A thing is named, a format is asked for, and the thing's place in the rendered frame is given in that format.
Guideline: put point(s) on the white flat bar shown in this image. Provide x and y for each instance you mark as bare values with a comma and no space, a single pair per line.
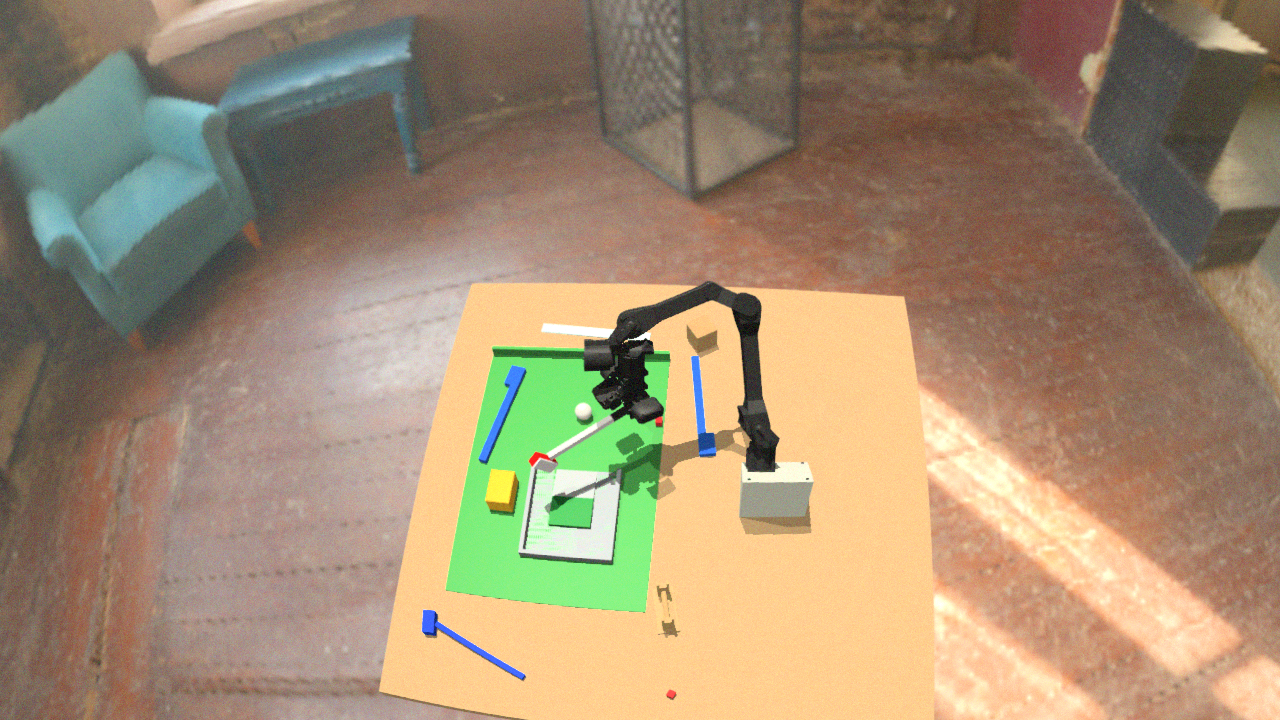
584,331

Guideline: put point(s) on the blue flat bar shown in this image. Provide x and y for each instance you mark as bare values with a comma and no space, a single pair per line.
706,441
513,380

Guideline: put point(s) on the tan cube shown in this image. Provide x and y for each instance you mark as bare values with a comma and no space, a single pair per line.
701,333

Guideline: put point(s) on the blue golf putter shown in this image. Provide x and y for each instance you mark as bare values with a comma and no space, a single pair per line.
430,625

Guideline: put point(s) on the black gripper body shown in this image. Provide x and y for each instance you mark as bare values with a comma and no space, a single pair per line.
645,408

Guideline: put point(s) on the yellow block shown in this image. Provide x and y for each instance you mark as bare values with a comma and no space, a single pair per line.
502,488

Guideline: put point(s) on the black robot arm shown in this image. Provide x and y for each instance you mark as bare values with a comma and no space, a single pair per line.
599,355

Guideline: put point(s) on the green mat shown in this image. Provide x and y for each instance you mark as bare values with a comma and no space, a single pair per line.
485,559

